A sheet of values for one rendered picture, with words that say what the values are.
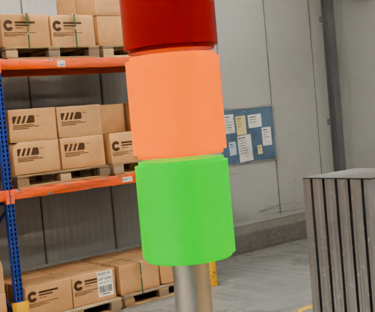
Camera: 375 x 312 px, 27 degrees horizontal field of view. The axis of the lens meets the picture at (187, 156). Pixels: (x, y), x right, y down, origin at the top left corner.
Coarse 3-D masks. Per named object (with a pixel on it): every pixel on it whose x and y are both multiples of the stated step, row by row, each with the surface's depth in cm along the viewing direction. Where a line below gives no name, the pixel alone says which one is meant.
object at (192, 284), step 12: (204, 264) 41; (180, 276) 41; (192, 276) 41; (204, 276) 41; (180, 288) 41; (192, 288) 41; (204, 288) 41; (180, 300) 41; (192, 300) 41; (204, 300) 41
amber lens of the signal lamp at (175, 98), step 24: (144, 72) 39; (168, 72) 39; (192, 72) 39; (216, 72) 40; (144, 96) 39; (168, 96) 39; (192, 96) 39; (216, 96) 40; (144, 120) 39; (168, 120) 39; (192, 120) 39; (216, 120) 40; (144, 144) 40; (168, 144) 39; (192, 144) 39; (216, 144) 40
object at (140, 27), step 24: (120, 0) 40; (144, 0) 39; (168, 0) 38; (192, 0) 39; (144, 24) 39; (168, 24) 39; (192, 24) 39; (144, 48) 39; (168, 48) 39; (192, 48) 40
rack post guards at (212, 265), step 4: (212, 264) 1005; (212, 268) 1005; (212, 272) 1005; (216, 272) 1009; (212, 276) 1005; (216, 276) 1009; (212, 280) 1005; (216, 280) 1009; (212, 284) 1004; (216, 284) 1008; (12, 304) 834; (16, 304) 830; (20, 304) 832; (24, 304) 835; (28, 304) 841; (12, 308) 835; (16, 308) 830; (20, 308) 832; (24, 308) 835; (28, 308) 839
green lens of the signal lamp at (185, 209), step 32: (160, 160) 41; (192, 160) 39; (224, 160) 40; (160, 192) 39; (192, 192) 39; (224, 192) 40; (160, 224) 39; (192, 224) 39; (224, 224) 40; (160, 256) 40; (192, 256) 39; (224, 256) 40
